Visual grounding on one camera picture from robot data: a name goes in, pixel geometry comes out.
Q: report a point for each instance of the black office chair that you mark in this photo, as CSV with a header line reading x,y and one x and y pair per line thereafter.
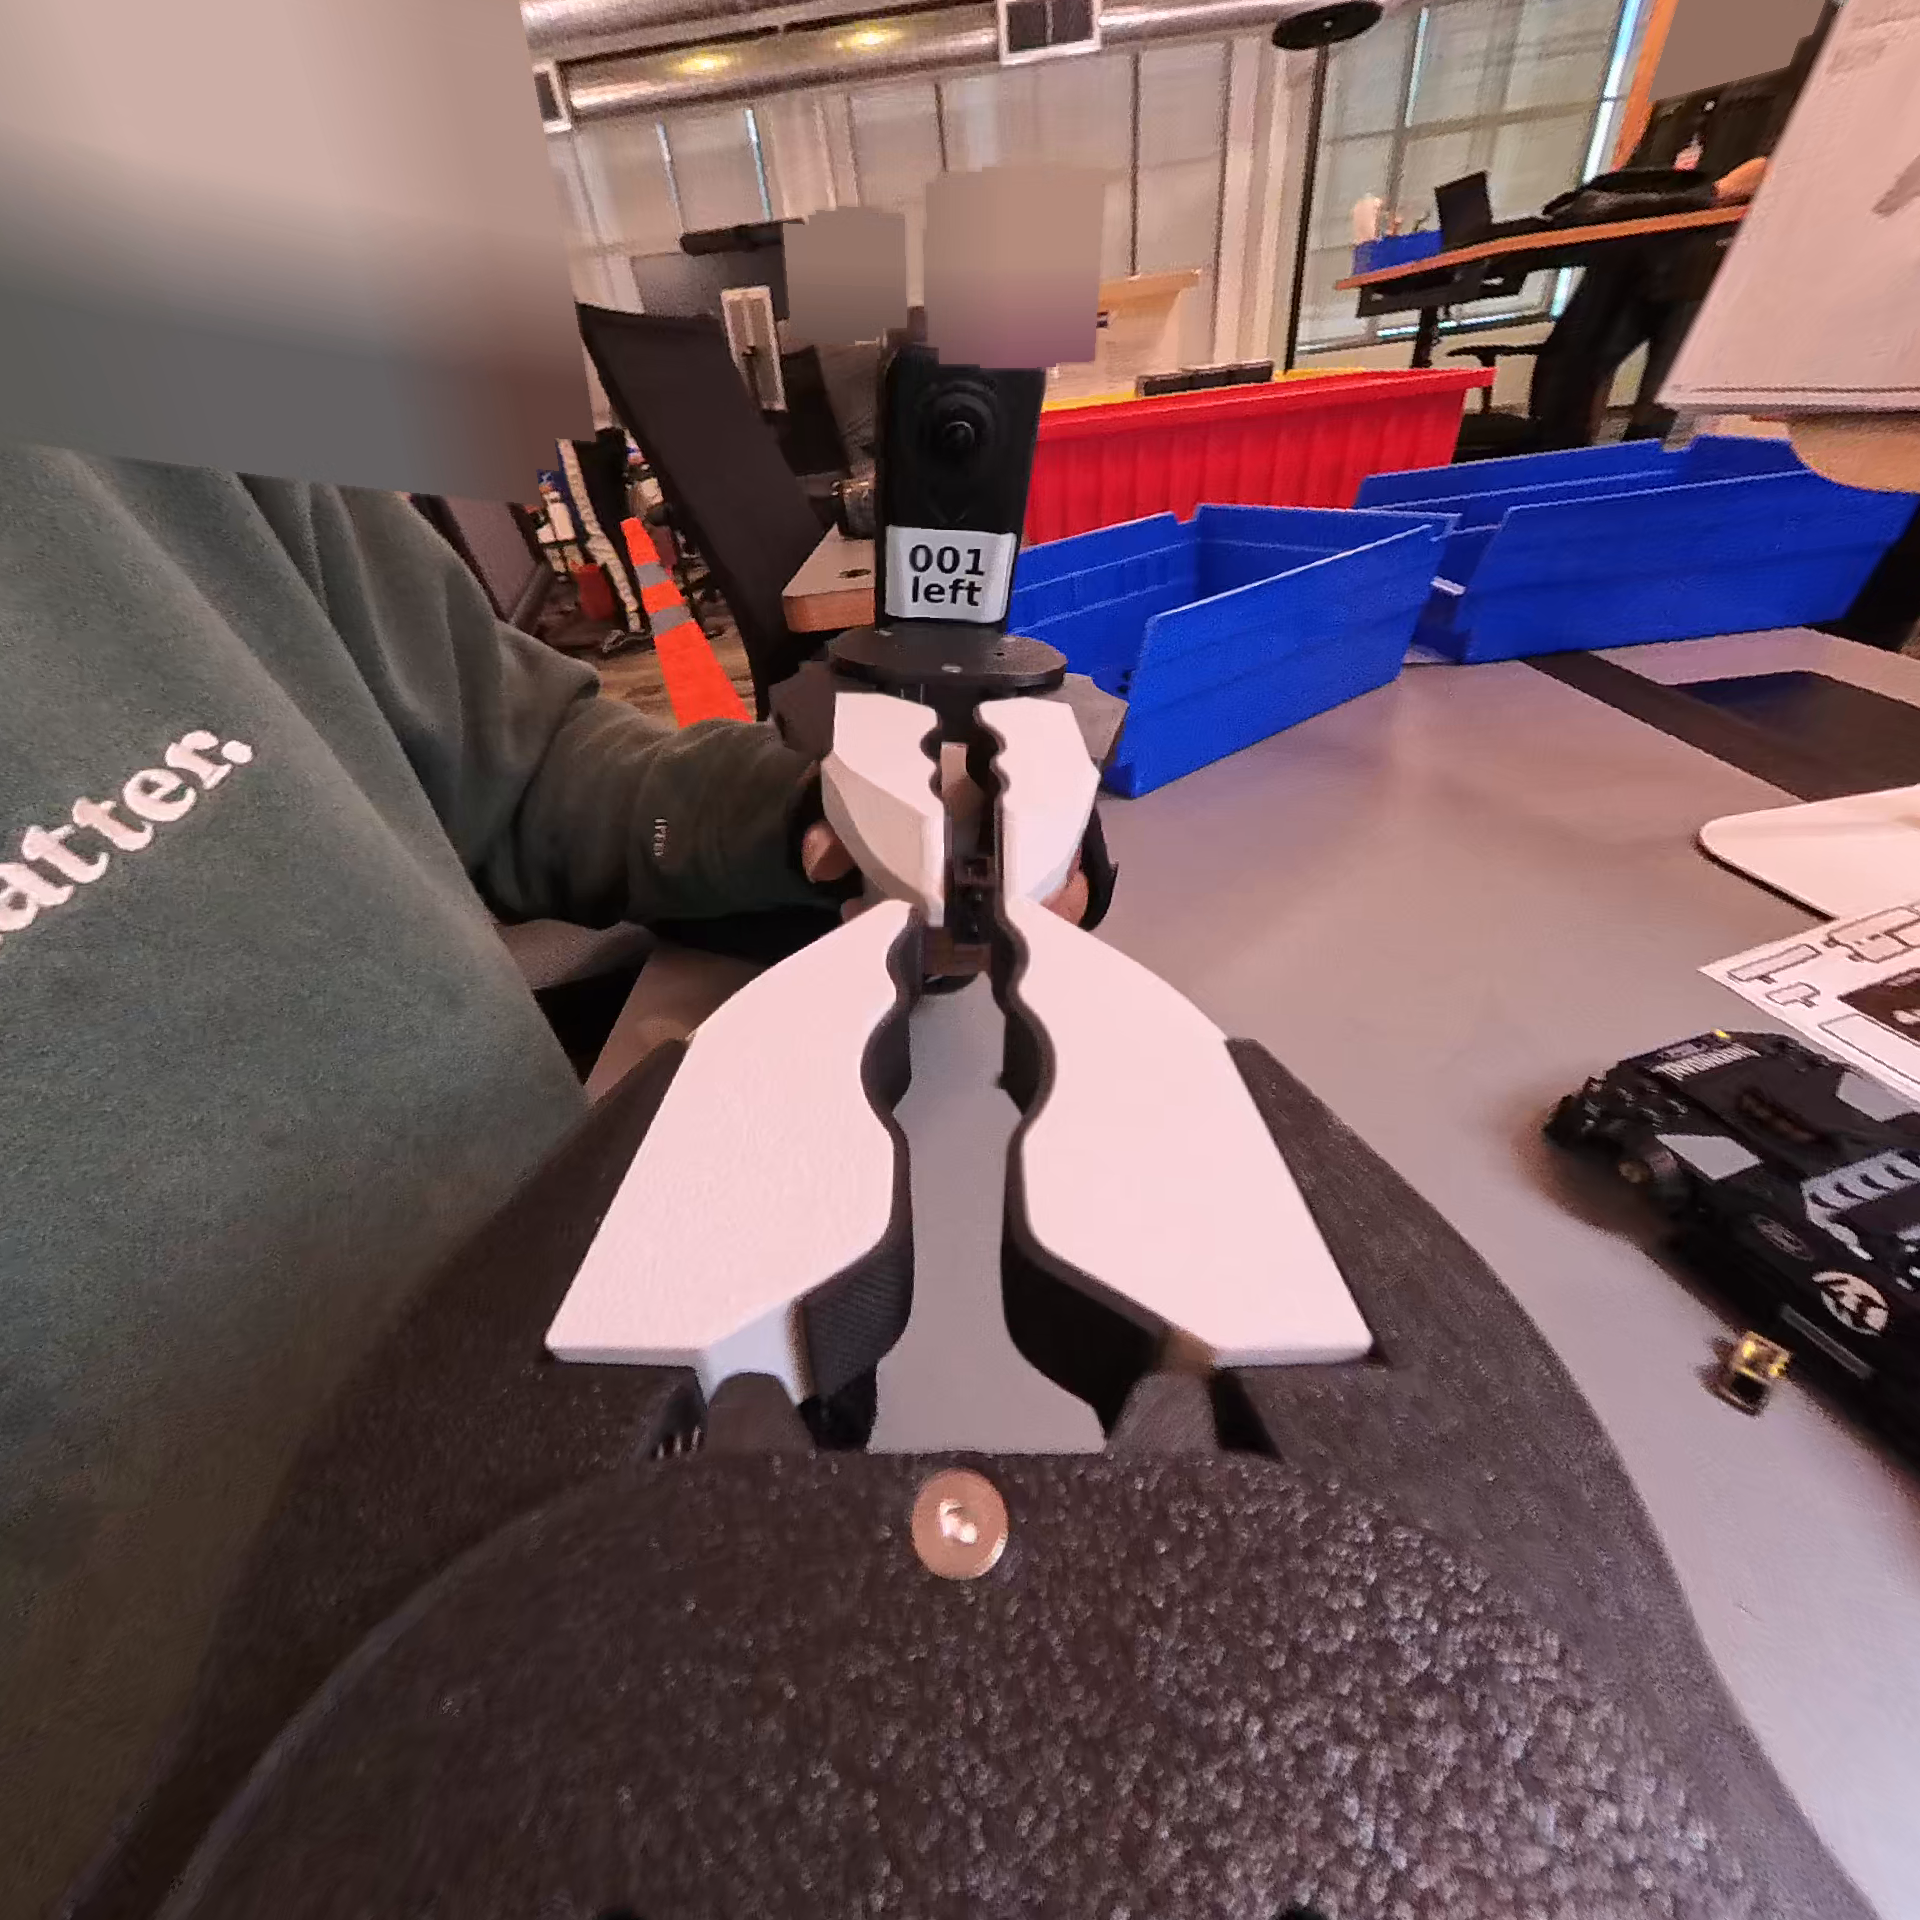
x,y
1650,300

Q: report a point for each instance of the black lego car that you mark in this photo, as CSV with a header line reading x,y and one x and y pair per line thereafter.
x,y
1771,1200

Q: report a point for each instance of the black framed display board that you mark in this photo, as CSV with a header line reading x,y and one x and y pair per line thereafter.
x,y
706,452

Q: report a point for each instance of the sticker sheet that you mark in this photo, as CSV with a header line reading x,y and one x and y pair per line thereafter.
x,y
1814,991

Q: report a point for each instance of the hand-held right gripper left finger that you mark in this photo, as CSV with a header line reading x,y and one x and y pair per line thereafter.
x,y
736,1188

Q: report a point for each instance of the white booklet stand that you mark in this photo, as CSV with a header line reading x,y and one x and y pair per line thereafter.
x,y
1830,856

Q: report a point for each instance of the person's left hand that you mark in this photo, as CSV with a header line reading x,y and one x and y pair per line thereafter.
x,y
824,862

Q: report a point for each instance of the blue storage bin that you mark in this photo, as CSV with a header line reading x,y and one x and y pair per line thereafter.
x,y
1260,646
1680,557

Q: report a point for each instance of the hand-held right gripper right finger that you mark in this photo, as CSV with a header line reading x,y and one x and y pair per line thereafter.
x,y
1187,1188

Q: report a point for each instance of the small black lego piece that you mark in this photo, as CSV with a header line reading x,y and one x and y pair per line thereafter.
x,y
961,942

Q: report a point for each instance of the orange striped object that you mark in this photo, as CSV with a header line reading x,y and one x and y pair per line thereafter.
x,y
684,631

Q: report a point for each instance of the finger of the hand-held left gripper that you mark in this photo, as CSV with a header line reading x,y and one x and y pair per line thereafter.
x,y
1044,796
885,796

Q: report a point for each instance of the lego instruction booklet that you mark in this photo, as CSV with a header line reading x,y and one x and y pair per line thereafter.
x,y
1814,240

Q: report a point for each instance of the red storage bin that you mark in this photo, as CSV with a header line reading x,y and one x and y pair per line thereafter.
x,y
1260,452

